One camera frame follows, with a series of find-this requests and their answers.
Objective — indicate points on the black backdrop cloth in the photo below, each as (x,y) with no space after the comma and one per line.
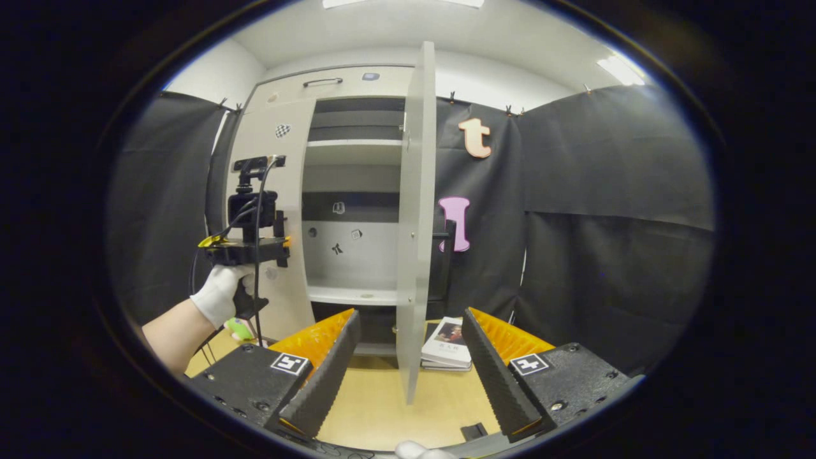
(605,268)

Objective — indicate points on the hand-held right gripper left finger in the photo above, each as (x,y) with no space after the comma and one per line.
(322,382)

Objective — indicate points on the narrow ceiling light panel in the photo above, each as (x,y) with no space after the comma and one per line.
(621,70)

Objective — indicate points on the thin book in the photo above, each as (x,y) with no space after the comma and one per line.
(446,367)

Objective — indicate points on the beige double-door shoe cabinet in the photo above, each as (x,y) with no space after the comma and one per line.
(350,255)

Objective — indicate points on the large ceiling light panel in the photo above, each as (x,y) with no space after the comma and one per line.
(401,2)

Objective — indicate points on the pink and green plush toy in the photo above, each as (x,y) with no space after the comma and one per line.
(239,329)

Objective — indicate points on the beige cabinet drawer front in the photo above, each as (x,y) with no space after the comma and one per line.
(350,86)

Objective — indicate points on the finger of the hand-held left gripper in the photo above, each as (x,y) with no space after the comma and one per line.
(280,226)

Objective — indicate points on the cabinet door with checkered sticker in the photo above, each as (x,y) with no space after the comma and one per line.
(290,134)

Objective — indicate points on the white book with portrait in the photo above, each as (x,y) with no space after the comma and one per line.
(446,341)

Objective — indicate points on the cabinet door with grey stickers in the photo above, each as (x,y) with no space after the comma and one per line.
(414,223)

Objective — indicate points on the small black block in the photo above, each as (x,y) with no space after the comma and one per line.
(473,431)

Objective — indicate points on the beige cabinet shelf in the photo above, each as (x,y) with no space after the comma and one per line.
(354,143)
(350,294)

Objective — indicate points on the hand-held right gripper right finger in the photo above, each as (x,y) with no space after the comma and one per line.
(497,382)

